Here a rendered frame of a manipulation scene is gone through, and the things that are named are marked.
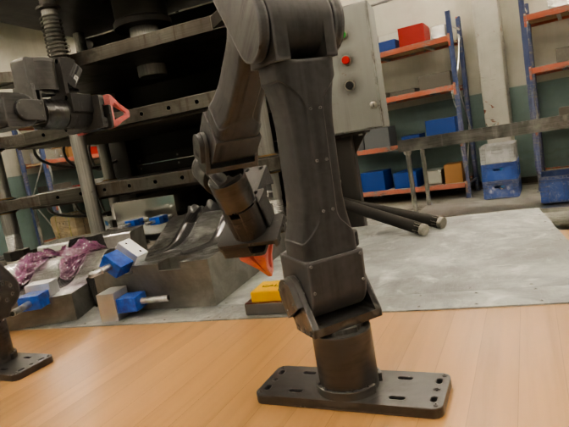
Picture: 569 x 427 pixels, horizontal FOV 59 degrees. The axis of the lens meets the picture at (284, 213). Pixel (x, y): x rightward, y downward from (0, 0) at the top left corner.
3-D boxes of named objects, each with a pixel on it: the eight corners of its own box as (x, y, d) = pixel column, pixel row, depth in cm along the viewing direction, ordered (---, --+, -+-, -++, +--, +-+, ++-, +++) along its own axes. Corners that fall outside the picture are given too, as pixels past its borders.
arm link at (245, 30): (189, 141, 73) (218, -62, 48) (245, 132, 77) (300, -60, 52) (216, 210, 68) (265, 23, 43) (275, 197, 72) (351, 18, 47)
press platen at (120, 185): (294, 207, 160) (284, 152, 158) (-7, 245, 204) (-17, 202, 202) (345, 177, 238) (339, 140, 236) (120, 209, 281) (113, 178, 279)
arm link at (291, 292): (275, 275, 53) (299, 285, 48) (345, 255, 57) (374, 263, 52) (285, 332, 54) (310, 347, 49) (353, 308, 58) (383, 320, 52)
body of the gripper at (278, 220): (231, 229, 85) (214, 194, 81) (288, 221, 81) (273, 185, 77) (220, 255, 80) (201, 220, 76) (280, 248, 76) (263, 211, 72)
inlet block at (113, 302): (159, 288, 90) (165, 316, 91) (171, 280, 95) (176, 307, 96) (95, 295, 93) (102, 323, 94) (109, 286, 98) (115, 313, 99)
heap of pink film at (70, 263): (79, 278, 110) (71, 243, 109) (1, 291, 110) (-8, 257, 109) (120, 252, 135) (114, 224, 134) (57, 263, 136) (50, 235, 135)
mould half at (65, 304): (77, 319, 99) (64, 266, 97) (-49, 340, 100) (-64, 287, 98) (150, 261, 148) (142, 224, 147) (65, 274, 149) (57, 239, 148)
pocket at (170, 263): (184, 280, 93) (180, 261, 93) (160, 282, 95) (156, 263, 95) (196, 273, 98) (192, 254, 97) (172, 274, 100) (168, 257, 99)
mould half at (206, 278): (216, 306, 92) (202, 234, 90) (102, 313, 101) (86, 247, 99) (295, 241, 139) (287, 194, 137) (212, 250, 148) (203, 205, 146)
